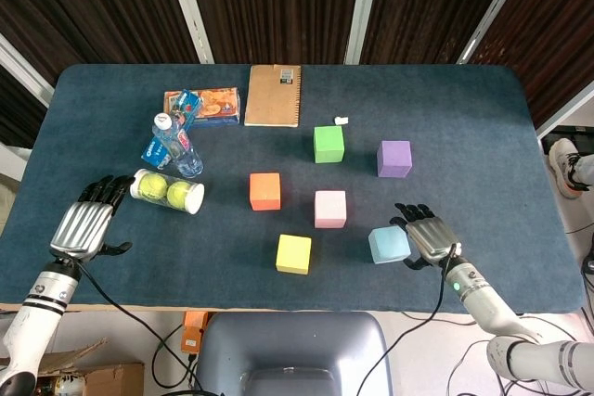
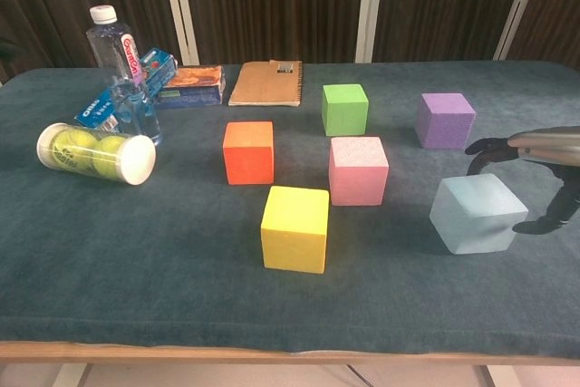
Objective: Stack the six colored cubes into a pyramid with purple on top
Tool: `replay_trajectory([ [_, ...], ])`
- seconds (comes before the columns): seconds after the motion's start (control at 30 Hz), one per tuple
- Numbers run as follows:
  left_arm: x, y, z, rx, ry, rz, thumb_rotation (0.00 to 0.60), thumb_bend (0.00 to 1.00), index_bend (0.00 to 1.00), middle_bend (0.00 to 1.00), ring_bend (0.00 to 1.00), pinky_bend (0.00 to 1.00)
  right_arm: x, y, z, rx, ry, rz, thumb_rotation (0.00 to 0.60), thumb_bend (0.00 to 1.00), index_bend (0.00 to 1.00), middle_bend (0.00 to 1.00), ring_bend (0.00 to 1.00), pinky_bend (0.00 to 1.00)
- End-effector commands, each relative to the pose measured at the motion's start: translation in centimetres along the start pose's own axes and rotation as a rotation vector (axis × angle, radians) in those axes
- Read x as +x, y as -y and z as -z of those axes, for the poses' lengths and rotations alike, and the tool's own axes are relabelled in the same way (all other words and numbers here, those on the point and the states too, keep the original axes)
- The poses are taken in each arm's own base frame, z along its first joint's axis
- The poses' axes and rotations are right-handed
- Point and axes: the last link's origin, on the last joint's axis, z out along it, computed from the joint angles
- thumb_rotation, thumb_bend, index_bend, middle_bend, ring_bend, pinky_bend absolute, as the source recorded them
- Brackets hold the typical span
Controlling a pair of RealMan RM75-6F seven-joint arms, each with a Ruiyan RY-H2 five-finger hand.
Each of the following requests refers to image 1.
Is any orange power device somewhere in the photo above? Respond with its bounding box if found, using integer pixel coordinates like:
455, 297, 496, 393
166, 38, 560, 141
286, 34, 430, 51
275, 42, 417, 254
180, 311, 210, 354

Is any small blue drink carton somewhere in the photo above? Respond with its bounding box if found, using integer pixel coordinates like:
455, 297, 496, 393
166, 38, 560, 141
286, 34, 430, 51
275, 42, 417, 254
172, 88, 204, 131

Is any yellow foam cube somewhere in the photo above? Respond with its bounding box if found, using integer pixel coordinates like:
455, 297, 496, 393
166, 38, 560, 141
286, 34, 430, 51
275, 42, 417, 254
275, 234, 313, 275

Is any green foam cube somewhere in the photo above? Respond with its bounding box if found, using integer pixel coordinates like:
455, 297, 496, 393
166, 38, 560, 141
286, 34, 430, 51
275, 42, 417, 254
313, 125, 346, 165

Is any dark blue table cloth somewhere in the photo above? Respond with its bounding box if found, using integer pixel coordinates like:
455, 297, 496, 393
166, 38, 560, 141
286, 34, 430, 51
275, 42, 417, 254
0, 64, 588, 314

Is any yellow tennis ball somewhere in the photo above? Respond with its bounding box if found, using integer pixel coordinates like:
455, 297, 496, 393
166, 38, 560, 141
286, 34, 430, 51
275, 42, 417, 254
165, 180, 194, 209
138, 172, 168, 203

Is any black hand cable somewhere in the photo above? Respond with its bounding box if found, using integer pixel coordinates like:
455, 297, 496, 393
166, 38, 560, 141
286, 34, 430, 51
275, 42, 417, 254
365, 245, 458, 396
73, 262, 205, 395

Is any brown cardboard box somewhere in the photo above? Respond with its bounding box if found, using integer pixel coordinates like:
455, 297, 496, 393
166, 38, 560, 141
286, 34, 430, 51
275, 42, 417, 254
0, 339, 146, 396

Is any white partition post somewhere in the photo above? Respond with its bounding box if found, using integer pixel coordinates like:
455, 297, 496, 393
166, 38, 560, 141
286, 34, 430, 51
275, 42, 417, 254
536, 89, 594, 140
456, 0, 542, 66
161, 0, 215, 65
343, 0, 384, 66
0, 32, 56, 109

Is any grey blue robot torso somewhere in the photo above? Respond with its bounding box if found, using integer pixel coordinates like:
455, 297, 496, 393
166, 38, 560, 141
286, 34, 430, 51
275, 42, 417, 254
194, 311, 394, 396

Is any clear tennis ball tube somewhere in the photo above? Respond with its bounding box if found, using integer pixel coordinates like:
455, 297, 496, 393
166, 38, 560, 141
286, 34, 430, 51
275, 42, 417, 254
129, 168, 206, 215

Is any brown spiral notebook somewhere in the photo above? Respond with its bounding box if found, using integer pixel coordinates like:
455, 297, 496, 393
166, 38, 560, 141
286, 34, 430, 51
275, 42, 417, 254
243, 64, 303, 129

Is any black left hand cable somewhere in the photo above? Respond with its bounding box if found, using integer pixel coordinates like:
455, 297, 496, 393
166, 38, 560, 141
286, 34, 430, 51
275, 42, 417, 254
73, 262, 205, 395

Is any orange foam cube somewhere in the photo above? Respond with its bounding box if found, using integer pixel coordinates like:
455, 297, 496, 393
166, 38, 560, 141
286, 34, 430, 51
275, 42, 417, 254
249, 172, 282, 212

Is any blue orange cracker box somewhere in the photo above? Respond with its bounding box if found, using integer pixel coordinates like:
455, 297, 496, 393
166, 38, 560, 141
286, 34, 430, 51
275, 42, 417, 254
162, 86, 242, 129

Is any blue Oreo packet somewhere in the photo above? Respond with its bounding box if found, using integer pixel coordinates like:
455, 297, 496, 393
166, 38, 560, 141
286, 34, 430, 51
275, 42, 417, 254
140, 134, 174, 171

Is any white sneaker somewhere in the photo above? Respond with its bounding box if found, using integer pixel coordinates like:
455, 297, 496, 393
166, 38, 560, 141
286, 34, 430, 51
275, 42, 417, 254
547, 137, 594, 200

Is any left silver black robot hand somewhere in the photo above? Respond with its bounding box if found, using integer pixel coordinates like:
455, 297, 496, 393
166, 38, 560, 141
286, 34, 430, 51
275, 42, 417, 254
49, 174, 136, 263

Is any purple foam cube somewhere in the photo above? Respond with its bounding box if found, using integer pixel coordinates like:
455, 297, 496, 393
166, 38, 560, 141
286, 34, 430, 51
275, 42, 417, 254
376, 139, 414, 179

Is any clear plastic water bottle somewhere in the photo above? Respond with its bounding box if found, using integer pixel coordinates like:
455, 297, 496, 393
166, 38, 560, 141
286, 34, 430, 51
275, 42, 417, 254
151, 111, 205, 179

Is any pink foam cube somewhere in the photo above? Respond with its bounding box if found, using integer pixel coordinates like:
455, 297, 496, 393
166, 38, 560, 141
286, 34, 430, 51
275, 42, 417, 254
314, 189, 348, 230

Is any black right hand cable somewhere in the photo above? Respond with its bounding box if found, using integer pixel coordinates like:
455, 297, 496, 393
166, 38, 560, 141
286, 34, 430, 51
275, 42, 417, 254
365, 245, 458, 396

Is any light blue foam cube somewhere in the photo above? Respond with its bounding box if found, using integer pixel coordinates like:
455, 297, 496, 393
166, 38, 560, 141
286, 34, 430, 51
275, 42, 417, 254
368, 225, 412, 266

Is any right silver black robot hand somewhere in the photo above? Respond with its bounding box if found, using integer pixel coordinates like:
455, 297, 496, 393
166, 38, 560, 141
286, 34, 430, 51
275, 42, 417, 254
388, 202, 464, 272

